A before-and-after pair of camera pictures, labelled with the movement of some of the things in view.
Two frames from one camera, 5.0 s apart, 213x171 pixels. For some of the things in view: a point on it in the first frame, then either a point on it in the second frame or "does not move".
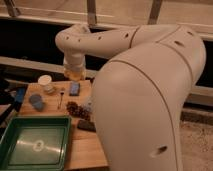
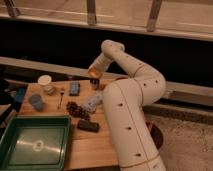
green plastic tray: [35, 143] does not move
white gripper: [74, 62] → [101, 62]
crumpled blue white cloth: [89, 105] does not move
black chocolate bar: [86, 125] does not move
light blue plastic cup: [36, 101] does not move
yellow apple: [73, 75] → [94, 73]
